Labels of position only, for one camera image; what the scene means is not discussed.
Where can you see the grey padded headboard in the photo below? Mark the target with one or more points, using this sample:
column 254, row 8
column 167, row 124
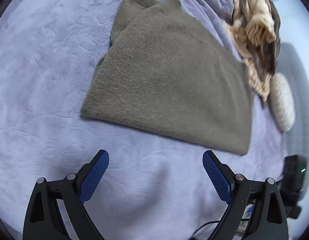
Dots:
column 291, row 66

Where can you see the brown knit sweater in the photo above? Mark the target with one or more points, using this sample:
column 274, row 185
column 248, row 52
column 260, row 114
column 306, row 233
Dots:
column 166, row 74

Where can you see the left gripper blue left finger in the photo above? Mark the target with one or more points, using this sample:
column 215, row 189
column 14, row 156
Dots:
column 90, row 175

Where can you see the cream striped fleece garment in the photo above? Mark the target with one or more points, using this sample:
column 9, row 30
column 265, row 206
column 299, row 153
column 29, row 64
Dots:
column 255, row 34

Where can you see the white round pleated cushion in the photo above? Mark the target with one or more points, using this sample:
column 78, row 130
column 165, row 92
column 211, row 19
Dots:
column 282, row 102

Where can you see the lavender embossed bed blanket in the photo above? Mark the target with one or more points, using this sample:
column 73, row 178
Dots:
column 154, row 187

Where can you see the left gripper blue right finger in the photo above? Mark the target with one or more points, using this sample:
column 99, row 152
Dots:
column 221, row 176

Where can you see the black device with green light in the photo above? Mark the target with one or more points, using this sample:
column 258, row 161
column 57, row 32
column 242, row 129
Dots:
column 292, row 184

